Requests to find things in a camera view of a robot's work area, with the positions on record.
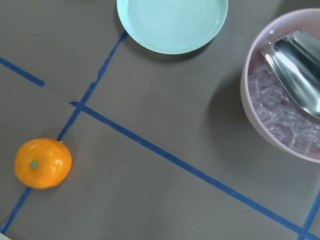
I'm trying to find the orange mandarin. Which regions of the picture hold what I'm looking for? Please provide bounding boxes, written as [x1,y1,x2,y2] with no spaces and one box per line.
[14,138,73,190]

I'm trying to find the green plate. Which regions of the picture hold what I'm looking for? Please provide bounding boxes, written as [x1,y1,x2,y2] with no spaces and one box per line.
[116,0,229,55]

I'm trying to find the ice cubes in bowl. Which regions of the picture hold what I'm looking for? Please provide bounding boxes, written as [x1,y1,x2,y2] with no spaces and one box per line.
[247,60,320,155]

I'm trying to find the metal scoop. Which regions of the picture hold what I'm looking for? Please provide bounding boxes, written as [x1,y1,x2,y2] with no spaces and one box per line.
[261,30,320,119]

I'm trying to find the pink bowl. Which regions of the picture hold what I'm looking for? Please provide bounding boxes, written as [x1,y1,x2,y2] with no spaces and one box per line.
[240,8,320,163]

